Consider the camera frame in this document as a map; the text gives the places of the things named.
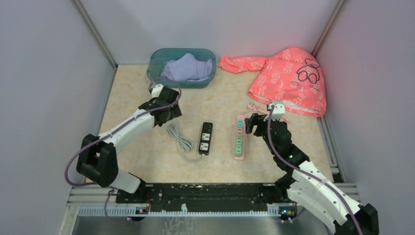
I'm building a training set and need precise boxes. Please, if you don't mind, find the teal plastic basin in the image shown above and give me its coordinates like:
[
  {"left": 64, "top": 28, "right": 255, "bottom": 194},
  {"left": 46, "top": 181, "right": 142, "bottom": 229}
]
[{"left": 147, "top": 48, "right": 216, "bottom": 89}]

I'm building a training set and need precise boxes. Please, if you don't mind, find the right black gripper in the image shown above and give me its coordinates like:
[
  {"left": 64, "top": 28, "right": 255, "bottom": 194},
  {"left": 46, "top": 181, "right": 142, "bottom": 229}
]
[{"left": 245, "top": 113, "right": 279, "bottom": 155}]

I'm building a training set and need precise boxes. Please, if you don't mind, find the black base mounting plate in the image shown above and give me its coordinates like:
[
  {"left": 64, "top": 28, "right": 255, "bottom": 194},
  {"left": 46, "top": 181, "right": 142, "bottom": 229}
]
[{"left": 116, "top": 183, "right": 294, "bottom": 212}]

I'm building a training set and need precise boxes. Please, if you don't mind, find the lavender cloth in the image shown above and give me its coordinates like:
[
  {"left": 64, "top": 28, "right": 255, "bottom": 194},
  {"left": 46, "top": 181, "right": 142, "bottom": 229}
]
[{"left": 161, "top": 53, "right": 213, "bottom": 82}]

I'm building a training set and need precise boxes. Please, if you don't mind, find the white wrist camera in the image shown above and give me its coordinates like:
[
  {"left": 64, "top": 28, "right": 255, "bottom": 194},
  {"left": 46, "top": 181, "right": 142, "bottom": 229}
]
[
  {"left": 266, "top": 101, "right": 286, "bottom": 120},
  {"left": 149, "top": 84, "right": 164, "bottom": 98}
]

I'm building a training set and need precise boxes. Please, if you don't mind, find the pink power strip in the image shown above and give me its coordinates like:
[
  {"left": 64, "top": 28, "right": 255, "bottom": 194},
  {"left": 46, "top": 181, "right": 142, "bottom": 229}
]
[{"left": 234, "top": 115, "right": 247, "bottom": 161}]

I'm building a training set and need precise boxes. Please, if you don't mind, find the pink charger plug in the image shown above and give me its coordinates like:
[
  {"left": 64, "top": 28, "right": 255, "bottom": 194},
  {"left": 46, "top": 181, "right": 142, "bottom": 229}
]
[{"left": 236, "top": 128, "right": 244, "bottom": 136}]

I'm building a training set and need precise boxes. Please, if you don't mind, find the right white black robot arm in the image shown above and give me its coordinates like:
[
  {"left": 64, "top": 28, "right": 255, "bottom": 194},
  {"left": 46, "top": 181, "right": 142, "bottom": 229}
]
[{"left": 244, "top": 113, "right": 380, "bottom": 235}]

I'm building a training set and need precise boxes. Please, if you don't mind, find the grey power cable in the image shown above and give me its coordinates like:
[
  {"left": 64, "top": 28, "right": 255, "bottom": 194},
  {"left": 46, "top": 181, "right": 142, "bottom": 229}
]
[{"left": 166, "top": 123, "right": 206, "bottom": 164}]

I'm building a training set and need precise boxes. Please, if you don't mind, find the pink power strip cable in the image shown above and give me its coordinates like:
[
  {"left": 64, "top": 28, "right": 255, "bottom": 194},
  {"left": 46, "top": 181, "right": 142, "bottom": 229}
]
[{"left": 241, "top": 102, "right": 290, "bottom": 125}]

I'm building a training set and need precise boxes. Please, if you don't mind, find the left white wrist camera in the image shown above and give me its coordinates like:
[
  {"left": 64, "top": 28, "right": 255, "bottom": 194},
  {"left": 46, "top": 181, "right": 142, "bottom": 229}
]
[{"left": 149, "top": 84, "right": 164, "bottom": 98}]

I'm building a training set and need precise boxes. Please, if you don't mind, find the black power strip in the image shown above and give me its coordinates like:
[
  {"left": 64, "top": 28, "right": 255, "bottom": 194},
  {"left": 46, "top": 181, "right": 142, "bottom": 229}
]
[{"left": 197, "top": 122, "right": 213, "bottom": 156}]

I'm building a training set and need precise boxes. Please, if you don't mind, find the coral patterned jacket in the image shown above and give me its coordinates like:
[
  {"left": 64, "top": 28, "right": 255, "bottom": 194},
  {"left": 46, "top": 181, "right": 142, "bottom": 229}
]
[{"left": 218, "top": 47, "right": 327, "bottom": 118}]

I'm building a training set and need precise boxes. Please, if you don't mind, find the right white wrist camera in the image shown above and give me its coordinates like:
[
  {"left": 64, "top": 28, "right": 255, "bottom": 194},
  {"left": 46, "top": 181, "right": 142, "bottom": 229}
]
[{"left": 266, "top": 101, "right": 286, "bottom": 120}]

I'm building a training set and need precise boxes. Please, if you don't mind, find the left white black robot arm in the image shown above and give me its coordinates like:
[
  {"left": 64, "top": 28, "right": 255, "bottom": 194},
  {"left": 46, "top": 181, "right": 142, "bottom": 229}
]
[{"left": 76, "top": 84, "right": 182, "bottom": 203}]

